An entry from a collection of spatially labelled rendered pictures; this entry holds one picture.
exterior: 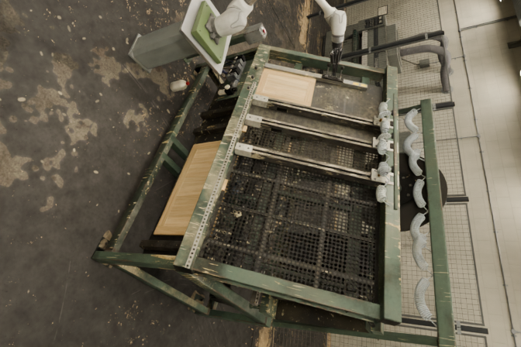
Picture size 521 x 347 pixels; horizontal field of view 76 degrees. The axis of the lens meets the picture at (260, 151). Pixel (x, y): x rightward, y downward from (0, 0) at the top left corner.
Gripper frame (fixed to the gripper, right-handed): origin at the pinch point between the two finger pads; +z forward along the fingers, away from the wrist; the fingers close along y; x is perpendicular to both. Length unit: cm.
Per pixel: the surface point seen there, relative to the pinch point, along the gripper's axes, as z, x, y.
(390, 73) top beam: 24, -6, 70
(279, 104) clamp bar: 28, 24, -37
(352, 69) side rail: 24, 24, 54
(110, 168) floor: 53, 71, -169
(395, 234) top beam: 68, -101, -48
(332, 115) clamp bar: 36.1, -8.7, -8.9
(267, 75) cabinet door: 19, 61, -20
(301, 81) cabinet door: 24.9, 38.9, 1.4
